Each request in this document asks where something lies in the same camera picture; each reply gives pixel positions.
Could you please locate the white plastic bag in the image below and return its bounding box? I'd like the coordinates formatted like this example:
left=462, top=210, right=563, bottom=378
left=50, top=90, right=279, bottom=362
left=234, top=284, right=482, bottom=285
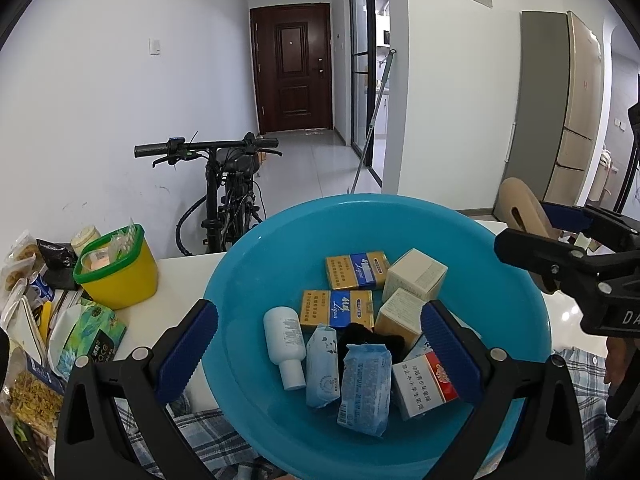
left=0, top=280, right=51, bottom=361

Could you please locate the person's right hand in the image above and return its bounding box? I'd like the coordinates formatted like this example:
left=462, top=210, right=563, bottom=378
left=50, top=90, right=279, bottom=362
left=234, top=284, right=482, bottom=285
left=604, top=336, right=628, bottom=386

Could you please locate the black framed glass door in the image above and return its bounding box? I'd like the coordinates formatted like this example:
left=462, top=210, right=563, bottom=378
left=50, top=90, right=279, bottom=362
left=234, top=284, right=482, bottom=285
left=347, top=0, right=396, bottom=176

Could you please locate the black cloth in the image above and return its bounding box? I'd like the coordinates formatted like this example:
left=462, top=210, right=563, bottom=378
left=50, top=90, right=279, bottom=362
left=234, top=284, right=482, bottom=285
left=336, top=322, right=405, bottom=376

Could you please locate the blue plastic basin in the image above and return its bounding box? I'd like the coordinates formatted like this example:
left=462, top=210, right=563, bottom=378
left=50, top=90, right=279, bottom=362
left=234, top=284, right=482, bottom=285
left=201, top=194, right=553, bottom=480

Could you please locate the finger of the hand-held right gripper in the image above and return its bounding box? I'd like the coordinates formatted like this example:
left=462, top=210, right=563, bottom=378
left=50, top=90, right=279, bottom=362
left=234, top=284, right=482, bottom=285
left=494, top=227, right=613, bottom=297
left=542, top=201, right=640, bottom=241

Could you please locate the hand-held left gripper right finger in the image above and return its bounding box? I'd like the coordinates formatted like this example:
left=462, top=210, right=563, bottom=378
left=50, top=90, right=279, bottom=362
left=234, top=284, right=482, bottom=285
left=420, top=300, right=586, bottom=480

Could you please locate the blue can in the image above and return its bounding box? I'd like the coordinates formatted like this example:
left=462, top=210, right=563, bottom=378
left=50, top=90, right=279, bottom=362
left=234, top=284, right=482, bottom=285
left=27, top=275, right=56, bottom=303

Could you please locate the pale blue wipes pack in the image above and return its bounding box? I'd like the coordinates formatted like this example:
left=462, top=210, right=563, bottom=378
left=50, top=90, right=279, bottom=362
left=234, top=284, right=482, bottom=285
left=305, top=323, right=342, bottom=408

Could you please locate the large cream box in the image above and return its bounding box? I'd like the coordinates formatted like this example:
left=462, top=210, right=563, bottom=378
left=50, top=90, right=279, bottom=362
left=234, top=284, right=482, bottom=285
left=382, top=248, right=448, bottom=303

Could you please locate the black bicycle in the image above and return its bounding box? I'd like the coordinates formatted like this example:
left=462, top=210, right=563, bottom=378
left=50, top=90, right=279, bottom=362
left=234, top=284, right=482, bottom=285
left=134, top=132, right=283, bottom=257

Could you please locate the blue tissue pack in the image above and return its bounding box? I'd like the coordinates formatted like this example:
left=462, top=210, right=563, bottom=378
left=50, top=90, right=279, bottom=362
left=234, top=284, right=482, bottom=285
left=337, top=343, right=392, bottom=437

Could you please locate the white desktop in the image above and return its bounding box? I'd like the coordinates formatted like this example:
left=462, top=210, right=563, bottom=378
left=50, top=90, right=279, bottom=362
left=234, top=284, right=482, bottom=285
left=100, top=219, right=611, bottom=411

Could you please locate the jar with cream lid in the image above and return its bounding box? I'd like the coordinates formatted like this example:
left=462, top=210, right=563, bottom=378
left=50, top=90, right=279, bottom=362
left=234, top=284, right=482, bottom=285
left=70, top=225, right=101, bottom=256

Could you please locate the yellow and blue box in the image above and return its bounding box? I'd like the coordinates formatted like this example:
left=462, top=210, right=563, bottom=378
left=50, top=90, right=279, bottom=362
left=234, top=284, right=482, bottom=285
left=325, top=250, right=391, bottom=291
left=300, top=289, right=376, bottom=331

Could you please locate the blue plaid cloth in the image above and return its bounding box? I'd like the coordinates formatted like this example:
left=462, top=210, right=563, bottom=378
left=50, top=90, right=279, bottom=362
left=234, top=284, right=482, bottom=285
left=117, top=347, right=621, bottom=480

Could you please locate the green tissue pack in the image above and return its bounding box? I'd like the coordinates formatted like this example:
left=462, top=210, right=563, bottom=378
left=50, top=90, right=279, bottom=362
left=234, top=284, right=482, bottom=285
left=47, top=297, right=128, bottom=381

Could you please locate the brown entrance door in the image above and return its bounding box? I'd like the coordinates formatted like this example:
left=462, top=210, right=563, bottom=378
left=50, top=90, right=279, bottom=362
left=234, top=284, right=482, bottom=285
left=249, top=3, right=334, bottom=134

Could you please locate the small cream box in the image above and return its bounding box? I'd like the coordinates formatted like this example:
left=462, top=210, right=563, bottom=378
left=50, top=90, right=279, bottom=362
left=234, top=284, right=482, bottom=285
left=374, top=287, right=428, bottom=348

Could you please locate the wooden chair back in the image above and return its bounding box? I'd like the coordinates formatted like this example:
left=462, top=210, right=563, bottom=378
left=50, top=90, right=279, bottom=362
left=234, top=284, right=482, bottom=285
left=492, top=177, right=561, bottom=241

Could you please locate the white plastic bottle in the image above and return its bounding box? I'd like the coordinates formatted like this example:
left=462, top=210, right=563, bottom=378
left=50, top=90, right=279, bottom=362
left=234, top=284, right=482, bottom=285
left=263, top=306, right=307, bottom=392

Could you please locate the black snack bag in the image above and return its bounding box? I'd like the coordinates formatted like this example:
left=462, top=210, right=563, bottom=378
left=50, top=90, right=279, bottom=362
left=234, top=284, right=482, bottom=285
left=36, top=238, right=78, bottom=271

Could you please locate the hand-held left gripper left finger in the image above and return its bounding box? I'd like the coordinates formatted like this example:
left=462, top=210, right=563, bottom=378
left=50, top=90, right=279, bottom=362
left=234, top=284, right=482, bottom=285
left=55, top=299, right=220, bottom=480

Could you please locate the clear snack bag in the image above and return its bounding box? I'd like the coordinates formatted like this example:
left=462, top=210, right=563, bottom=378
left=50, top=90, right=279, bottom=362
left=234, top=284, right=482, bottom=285
left=5, top=230, right=41, bottom=266

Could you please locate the mop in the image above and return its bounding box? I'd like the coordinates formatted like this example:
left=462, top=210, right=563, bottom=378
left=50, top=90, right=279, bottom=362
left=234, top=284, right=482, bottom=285
left=347, top=48, right=398, bottom=196

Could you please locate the red and white box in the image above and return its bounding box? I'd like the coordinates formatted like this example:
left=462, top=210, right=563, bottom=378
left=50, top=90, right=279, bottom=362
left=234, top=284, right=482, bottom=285
left=391, top=352, right=460, bottom=421

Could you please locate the grey refrigerator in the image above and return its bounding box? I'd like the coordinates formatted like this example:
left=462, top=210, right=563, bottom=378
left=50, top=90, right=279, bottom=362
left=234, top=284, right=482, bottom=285
left=504, top=10, right=613, bottom=208

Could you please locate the yellow container with green rim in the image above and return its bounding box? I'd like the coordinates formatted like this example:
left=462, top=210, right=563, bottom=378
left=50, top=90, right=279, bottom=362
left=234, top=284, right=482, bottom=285
left=72, top=223, right=159, bottom=311

